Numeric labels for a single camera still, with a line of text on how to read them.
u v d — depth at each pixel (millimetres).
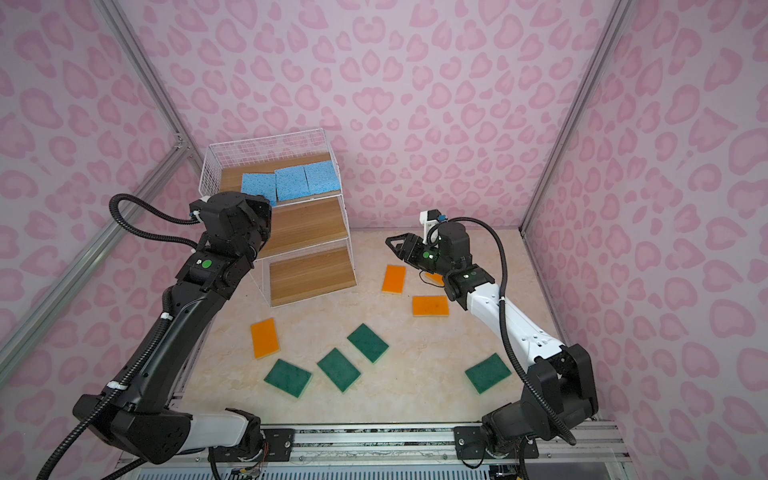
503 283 563
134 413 379
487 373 839
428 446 747
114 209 433
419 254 689
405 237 695
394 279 1054
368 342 895
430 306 980
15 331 518
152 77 785
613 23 705
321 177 747
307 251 843
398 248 690
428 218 716
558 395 414
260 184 713
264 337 923
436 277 675
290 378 828
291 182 735
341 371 840
